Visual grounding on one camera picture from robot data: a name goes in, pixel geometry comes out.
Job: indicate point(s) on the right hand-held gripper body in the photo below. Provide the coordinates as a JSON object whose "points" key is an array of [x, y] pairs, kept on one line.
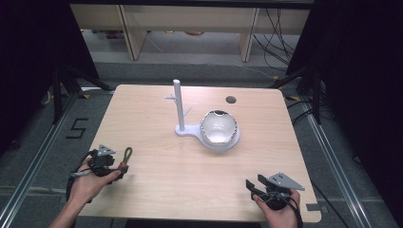
{"points": [[278, 190]]}

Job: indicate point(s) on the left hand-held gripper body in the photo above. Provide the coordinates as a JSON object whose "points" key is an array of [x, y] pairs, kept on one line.
{"points": [[100, 160]]}

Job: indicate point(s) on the olive green loop band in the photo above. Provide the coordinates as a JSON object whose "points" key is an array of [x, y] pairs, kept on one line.
{"points": [[127, 155]]}

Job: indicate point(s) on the person's right hand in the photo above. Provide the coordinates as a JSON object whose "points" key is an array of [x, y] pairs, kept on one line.
{"points": [[280, 215]]}

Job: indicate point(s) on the person's left hand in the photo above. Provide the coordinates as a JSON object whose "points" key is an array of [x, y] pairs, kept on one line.
{"points": [[86, 185]]}

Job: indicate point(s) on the white bowl with silver rim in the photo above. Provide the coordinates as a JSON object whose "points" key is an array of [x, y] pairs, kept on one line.
{"points": [[218, 127]]}

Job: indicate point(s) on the black metal stand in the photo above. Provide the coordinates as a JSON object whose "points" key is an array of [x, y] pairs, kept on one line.
{"points": [[309, 85], [65, 88]]}

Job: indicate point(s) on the white jewelry stand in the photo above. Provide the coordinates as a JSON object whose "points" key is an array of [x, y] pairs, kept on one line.
{"points": [[182, 110]]}

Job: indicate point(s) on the round grey table grommet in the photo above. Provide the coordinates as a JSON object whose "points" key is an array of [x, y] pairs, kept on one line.
{"points": [[231, 99]]}

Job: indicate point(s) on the aluminium floor rail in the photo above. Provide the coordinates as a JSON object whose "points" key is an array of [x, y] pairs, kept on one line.
{"points": [[337, 171], [34, 158]]}

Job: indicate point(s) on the beige wooden desk frame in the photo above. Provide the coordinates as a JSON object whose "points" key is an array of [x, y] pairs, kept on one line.
{"points": [[190, 22]]}

